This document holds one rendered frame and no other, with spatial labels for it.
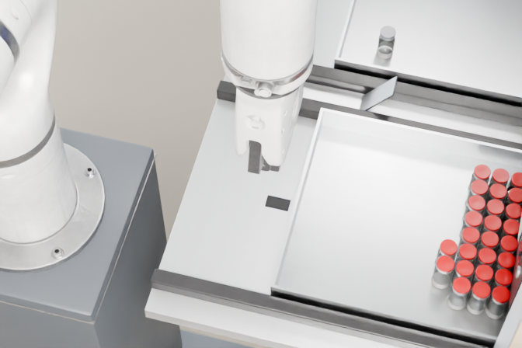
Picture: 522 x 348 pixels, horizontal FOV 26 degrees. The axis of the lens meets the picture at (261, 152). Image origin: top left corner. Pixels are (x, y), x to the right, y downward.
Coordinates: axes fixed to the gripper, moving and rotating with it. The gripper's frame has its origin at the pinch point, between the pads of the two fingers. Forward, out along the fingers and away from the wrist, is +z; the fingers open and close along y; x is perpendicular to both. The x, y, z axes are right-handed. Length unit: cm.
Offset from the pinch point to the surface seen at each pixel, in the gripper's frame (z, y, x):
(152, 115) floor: 110, 72, 44
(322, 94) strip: 22.0, 24.4, -1.6
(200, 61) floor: 110, 89, 38
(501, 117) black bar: 20.9, 25.8, -24.8
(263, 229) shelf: 22.2, 2.9, 0.9
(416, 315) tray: 21.9, -3.8, -19.3
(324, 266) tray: 22.0, -0.2, -7.4
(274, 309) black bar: 20.2, -8.0, -3.2
